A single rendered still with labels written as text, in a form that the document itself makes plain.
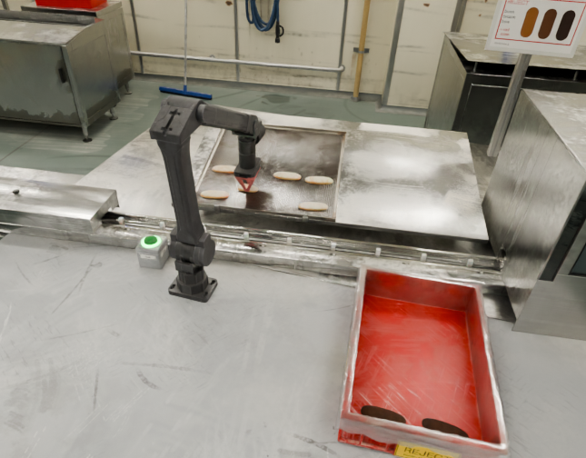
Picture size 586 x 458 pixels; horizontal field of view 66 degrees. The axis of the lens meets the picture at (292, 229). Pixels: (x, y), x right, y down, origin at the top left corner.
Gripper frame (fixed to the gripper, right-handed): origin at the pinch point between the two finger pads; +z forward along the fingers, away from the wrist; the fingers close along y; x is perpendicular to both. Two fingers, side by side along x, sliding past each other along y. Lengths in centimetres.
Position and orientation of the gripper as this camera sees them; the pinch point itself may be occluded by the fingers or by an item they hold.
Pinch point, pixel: (248, 185)
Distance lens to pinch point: 157.5
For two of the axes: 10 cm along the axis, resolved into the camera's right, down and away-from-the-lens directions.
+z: -0.3, 7.3, 6.8
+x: -9.7, -1.9, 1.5
